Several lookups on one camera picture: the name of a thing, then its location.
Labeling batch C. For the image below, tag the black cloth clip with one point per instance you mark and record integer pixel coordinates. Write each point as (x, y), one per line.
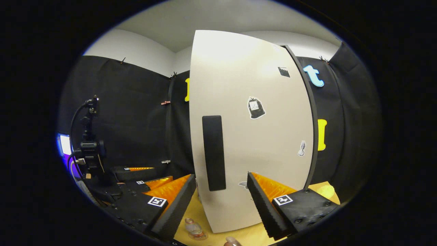
(174, 74)
(122, 61)
(323, 59)

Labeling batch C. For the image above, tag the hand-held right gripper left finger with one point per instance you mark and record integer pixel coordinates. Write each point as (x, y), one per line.
(177, 205)

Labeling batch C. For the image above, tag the round brown coaster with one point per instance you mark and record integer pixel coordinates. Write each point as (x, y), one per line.
(206, 236)

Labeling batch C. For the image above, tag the clear plastic bottle red label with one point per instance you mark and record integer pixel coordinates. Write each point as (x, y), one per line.
(194, 228)

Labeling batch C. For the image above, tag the beige cabinet door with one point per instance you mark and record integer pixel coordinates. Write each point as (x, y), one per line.
(245, 68)

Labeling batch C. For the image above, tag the lit monitor screen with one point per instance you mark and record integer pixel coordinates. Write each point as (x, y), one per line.
(65, 145)

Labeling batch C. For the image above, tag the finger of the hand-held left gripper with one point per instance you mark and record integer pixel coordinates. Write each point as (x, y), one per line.
(131, 187)
(136, 175)

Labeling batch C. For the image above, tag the black backdrop cloth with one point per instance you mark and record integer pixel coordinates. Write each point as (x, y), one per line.
(129, 119)

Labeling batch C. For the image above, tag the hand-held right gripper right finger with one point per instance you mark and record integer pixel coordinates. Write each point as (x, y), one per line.
(261, 201)

